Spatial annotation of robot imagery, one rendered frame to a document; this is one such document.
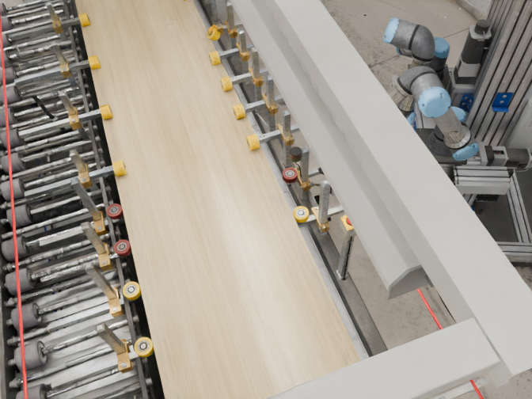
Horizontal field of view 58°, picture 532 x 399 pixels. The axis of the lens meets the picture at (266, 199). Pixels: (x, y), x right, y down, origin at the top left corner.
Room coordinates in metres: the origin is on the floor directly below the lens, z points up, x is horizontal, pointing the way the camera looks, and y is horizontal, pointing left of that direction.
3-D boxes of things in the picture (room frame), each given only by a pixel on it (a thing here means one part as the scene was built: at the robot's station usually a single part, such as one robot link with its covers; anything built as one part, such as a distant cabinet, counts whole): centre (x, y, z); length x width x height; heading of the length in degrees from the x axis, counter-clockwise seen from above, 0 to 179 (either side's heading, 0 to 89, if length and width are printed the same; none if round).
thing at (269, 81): (2.00, -0.08, 0.93); 0.04 x 0.04 x 0.48; 15
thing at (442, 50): (2.03, -0.98, 1.21); 0.13 x 0.12 x 0.14; 55
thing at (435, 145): (1.53, -0.91, 1.09); 0.15 x 0.15 x 0.10
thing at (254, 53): (2.24, -0.01, 0.93); 0.04 x 0.04 x 0.48; 15
